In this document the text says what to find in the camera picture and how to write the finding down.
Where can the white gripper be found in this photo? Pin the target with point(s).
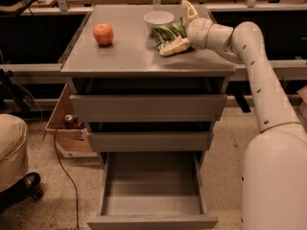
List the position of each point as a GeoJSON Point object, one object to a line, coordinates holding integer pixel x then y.
{"type": "Point", "coordinates": [198, 33]}

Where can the green jalapeno chip bag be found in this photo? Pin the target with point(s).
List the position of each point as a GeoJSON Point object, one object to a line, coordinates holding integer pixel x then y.
{"type": "Point", "coordinates": [165, 34]}

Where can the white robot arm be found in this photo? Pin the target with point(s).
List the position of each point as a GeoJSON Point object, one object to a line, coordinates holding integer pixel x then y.
{"type": "Point", "coordinates": [274, 177]}

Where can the grey top drawer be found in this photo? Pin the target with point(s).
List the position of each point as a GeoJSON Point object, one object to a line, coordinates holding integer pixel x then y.
{"type": "Point", "coordinates": [148, 108]}

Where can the grey drawer cabinet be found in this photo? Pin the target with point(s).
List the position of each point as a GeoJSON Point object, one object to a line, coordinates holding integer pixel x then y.
{"type": "Point", "coordinates": [131, 65]}

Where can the grey middle drawer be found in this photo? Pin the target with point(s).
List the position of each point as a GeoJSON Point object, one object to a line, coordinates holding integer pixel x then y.
{"type": "Point", "coordinates": [149, 141]}

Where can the grey open bottom drawer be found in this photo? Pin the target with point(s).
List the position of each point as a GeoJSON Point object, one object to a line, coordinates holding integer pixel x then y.
{"type": "Point", "coordinates": [152, 191]}

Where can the white bowl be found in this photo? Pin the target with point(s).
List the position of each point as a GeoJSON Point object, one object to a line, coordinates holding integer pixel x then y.
{"type": "Point", "coordinates": [157, 18]}

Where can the red apple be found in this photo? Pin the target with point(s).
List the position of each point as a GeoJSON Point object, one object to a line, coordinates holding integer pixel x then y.
{"type": "Point", "coordinates": [103, 34]}

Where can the red soda can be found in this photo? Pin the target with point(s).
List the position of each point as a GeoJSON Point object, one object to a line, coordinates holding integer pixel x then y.
{"type": "Point", "coordinates": [70, 121]}

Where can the cardboard box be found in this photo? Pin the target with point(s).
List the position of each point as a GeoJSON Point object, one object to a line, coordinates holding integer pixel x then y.
{"type": "Point", "coordinates": [70, 142]}

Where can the person's khaki trouser leg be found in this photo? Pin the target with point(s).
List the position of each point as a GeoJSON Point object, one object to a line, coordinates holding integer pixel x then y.
{"type": "Point", "coordinates": [13, 151]}

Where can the black shoe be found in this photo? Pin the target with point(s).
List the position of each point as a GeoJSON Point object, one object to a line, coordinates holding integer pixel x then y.
{"type": "Point", "coordinates": [22, 189]}

